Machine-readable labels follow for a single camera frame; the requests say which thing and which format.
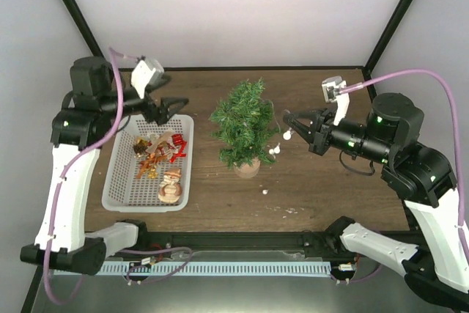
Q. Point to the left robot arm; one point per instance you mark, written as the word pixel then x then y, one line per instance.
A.
pixel 90 115

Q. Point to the wooden snowman figurine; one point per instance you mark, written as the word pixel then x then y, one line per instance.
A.
pixel 170 189

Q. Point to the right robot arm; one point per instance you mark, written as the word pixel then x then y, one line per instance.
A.
pixel 421 177

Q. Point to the white perforated plastic basket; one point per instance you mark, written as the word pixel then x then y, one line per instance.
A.
pixel 122 191

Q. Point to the burlap bow ornament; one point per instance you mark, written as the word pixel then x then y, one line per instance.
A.
pixel 155 140

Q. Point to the cinnamon stick bundle ornament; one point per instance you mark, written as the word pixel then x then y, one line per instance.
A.
pixel 149 166

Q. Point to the small green christmas tree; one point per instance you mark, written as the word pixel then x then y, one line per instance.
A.
pixel 246 122

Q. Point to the brown pine cone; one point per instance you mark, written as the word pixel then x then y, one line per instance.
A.
pixel 140 146

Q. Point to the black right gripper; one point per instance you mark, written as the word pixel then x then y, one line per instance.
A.
pixel 317 135

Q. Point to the red gift box ornament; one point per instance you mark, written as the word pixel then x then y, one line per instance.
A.
pixel 177 139

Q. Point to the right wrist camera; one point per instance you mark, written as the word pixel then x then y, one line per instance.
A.
pixel 331 90

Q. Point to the red ribbon bow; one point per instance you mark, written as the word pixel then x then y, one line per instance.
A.
pixel 179 151

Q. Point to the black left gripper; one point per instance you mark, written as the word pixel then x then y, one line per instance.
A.
pixel 161 115

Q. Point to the white slotted cable duct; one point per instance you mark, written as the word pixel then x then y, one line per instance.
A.
pixel 296 269

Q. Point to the white ball string lights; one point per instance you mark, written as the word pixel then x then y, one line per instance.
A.
pixel 282 135

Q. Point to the black aluminium front rail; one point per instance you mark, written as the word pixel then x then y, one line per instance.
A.
pixel 312 244

